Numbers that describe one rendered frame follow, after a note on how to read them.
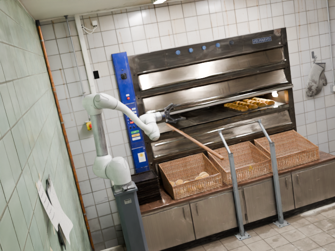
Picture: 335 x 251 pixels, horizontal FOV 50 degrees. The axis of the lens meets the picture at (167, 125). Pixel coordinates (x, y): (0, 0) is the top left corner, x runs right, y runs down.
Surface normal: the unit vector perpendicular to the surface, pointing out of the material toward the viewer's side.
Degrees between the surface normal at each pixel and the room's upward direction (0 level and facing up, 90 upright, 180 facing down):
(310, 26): 90
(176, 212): 90
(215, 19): 90
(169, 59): 90
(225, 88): 70
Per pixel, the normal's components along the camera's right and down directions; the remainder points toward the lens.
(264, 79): 0.17, -0.19
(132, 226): 0.27, 0.15
